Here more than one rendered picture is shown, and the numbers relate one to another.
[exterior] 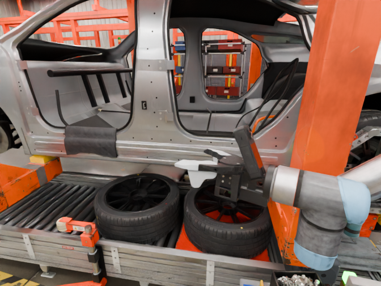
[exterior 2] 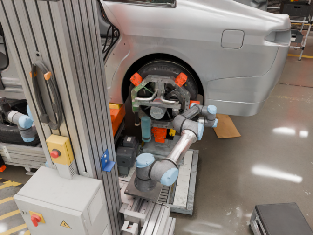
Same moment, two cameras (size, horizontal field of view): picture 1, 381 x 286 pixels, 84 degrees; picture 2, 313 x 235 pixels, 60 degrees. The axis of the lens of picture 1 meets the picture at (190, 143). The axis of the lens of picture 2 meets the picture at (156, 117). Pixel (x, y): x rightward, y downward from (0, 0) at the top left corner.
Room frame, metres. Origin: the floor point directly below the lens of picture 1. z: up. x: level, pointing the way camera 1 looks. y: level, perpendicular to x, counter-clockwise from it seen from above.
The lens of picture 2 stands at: (-1.03, -1.14, 2.22)
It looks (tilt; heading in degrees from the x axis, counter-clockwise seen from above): 35 degrees down; 2
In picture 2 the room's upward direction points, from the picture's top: 1 degrees counter-clockwise
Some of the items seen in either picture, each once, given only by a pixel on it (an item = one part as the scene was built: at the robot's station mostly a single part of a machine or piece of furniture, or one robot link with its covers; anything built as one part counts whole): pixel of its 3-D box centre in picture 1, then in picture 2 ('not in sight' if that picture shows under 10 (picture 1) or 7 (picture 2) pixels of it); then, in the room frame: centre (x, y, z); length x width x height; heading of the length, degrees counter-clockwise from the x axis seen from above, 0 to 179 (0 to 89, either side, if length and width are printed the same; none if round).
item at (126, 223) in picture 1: (139, 204); (27, 120); (1.46, 0.42, 0.39); 0.66 x 0.66 x 0.24
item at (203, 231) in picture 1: (227, 213); not in sight; (1.34, -0.28, 0.39); 0.66 x 0.66 x 0.24
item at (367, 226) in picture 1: (357, 218); (161, 131); (1.17, -1.12, 0.48); 0.16 x 0.12 x 0.17; 170
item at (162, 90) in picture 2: not in sight; (169, 93); (1.00, -1.19, 1.03); 0.19 x 0.18 x 0.11; 170
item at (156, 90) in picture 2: not in sight; (146, 91); (1.03, -1.00, 1.03); 0.19 x 0.18 x 0.11; 170
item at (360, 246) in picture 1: (342, 224); (163, 135); (1.30, -1.14, 0.32); 0.40 x 0.30 x 0.28; 80
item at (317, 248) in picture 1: (317, 232); (29, 131); (0.36, -0.27, 1.12); 0.11 x 0.08 x 0.11; 150
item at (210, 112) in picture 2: not in sight; (209, 112); (0.84, -1.52, 0.95); 0.11 x 0.08 x 0.11; 61
